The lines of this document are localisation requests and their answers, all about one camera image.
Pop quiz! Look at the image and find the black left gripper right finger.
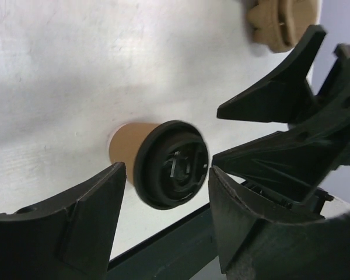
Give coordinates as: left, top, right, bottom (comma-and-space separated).
208, 167, 350, 279

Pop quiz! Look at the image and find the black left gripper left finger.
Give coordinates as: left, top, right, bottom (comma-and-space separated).
0, 163, 126, 279

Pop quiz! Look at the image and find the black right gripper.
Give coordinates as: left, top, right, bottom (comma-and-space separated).
216, 25, 350, 137

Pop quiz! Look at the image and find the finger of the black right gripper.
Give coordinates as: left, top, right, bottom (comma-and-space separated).
212, 110, 350, 201

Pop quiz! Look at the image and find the brown paper coffee cup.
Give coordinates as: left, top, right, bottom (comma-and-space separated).
108, 122, 160, 185

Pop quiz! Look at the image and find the black plastic cup lid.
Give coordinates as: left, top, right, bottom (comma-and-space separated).
133, 120, 209, 210

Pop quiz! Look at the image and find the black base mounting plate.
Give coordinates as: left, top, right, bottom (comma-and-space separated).
106, 180, 336, 280

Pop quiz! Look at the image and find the brown cardboard cup carrier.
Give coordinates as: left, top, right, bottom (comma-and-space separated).
247, 0, 319, 53

